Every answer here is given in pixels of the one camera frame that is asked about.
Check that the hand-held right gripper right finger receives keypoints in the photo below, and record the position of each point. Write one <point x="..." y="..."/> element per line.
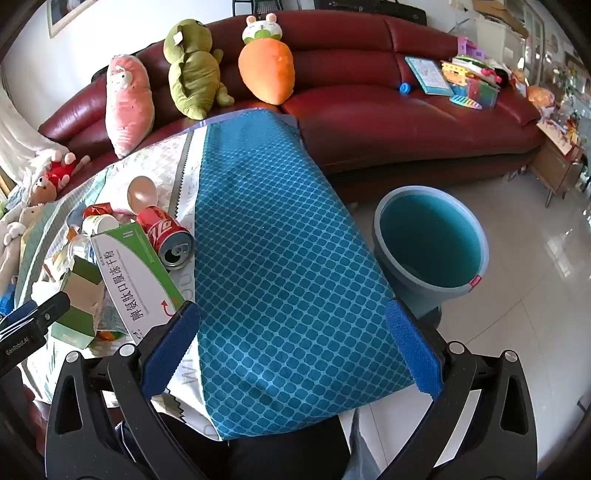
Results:
<point x="415" y="346"/>

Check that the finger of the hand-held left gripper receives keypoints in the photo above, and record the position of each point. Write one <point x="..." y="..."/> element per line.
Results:
<point x="51" y="307"/>
<point x="18" y="349"/>

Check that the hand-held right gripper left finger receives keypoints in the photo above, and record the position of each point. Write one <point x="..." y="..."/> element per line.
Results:
<point x="171" y="350"/>

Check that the white cup with green label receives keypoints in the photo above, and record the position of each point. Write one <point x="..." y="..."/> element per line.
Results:
<point x="99" y="225"/>

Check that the red snack packet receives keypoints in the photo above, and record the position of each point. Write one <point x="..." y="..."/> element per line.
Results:
<point x="94" y="210"/>

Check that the teal plastic bucket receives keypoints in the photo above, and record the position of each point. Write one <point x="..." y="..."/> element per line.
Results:
<point x="429" y="240"/>

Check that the pink paper cup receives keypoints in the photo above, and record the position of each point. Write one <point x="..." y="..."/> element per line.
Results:
<point x="141" y="194"/>

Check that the green cardboard carton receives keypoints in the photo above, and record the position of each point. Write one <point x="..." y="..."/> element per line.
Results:
<point x="78" y="318"/>

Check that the clear plastic bottle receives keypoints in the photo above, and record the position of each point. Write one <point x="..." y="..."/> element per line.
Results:
<point x="79" y="249"/>

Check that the white bunny plush toy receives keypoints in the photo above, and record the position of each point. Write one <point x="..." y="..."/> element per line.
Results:
<point x="14" y="230"/>

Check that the green and white box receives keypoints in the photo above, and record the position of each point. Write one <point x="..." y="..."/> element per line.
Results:
<point x="134" y="272"/>

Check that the brown teddy bear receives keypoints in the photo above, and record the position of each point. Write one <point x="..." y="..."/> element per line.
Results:
<point x="42" y="189"/>

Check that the red soda can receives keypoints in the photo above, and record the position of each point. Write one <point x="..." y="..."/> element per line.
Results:
<point x="159" y="226"/>

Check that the blue patterned cloth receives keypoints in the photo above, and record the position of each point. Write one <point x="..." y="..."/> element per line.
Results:
<point x="277" y="277"/>

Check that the teddy bear in red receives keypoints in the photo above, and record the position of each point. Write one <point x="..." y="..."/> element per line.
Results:
<point x="60" y="173"/>

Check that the person's dark trousers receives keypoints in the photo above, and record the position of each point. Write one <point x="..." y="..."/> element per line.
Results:
<point x="277" y="452"/>

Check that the white throw cloth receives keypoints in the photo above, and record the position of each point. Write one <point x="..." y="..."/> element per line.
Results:
<point x="18" y="138"/>

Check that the pink plush toy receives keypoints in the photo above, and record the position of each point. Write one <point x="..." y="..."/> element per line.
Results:
<point x="127" y="106"/>

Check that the wooden side cabinet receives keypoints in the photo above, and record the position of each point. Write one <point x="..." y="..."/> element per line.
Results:
<point x="554" y="170"/>

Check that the dark red leather sofa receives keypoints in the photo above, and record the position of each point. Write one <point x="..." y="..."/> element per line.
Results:
<point x="369" y="115"/>

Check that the colourful plastic toy set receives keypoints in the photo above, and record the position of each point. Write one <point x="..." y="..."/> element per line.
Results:
<point x="475" y="85"/>

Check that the green frog plush toy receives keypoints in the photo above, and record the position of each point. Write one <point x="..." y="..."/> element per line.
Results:
<point x="191" y="78"/>

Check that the light blue children's book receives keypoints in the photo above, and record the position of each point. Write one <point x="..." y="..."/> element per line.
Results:
<point x="427" y="74"/>

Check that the orange plush ball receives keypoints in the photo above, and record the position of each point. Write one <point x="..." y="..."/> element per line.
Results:
<point x="540" y="97"/>

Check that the orange carrot plush toy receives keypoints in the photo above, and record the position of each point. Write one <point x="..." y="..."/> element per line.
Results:
<point x="268" y="69"/>

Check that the white glass cabinet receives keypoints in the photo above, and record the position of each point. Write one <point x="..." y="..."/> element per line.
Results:
<point x="512" y="41"/>

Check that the framed wall picture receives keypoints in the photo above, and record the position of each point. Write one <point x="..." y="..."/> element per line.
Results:
<point x="62" y="11"/>

